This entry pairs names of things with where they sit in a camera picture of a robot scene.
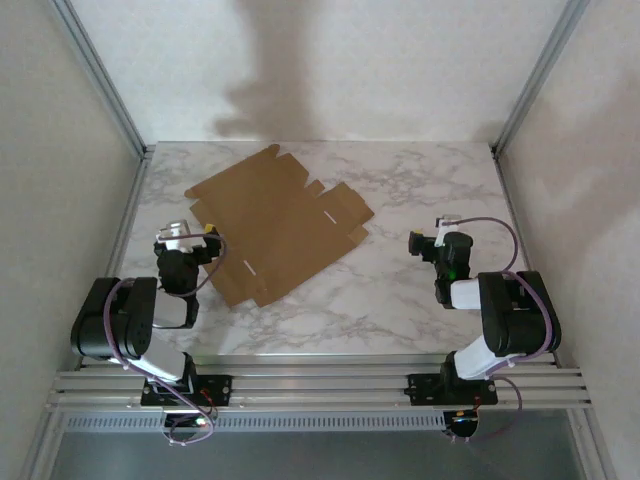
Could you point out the brown cardboard paper box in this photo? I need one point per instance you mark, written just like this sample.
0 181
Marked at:
280 235

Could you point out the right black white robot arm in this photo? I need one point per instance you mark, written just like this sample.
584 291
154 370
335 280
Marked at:
515 315

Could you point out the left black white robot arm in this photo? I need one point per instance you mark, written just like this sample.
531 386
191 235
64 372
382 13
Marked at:
130 320

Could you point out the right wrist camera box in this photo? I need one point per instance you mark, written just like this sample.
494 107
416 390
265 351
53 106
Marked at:
442 232

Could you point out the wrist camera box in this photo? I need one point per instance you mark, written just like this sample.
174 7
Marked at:
175 235
442 232

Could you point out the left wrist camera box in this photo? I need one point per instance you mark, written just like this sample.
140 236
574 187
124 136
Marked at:
175 235

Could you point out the right aluminium side rail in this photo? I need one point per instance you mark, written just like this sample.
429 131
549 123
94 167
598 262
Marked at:
515 215

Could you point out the aluminium side rail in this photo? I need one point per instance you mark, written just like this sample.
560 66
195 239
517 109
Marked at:
127 215
515 215

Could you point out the left aluminium side rail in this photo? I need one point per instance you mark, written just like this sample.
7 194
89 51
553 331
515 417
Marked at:
127 215

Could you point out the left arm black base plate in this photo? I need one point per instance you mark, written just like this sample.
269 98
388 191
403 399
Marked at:
220 387

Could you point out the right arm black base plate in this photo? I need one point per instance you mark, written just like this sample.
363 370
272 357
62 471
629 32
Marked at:
420 390

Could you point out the aluminium rail frame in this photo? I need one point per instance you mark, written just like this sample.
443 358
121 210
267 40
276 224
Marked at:
320 385

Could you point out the left aluminium corner post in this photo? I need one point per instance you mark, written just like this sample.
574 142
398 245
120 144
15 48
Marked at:
100 80

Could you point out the aluminium corner post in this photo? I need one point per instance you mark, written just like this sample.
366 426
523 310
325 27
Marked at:
540 75
100 80

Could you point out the right aluminium corner post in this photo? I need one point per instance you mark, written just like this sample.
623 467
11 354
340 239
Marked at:
540 75

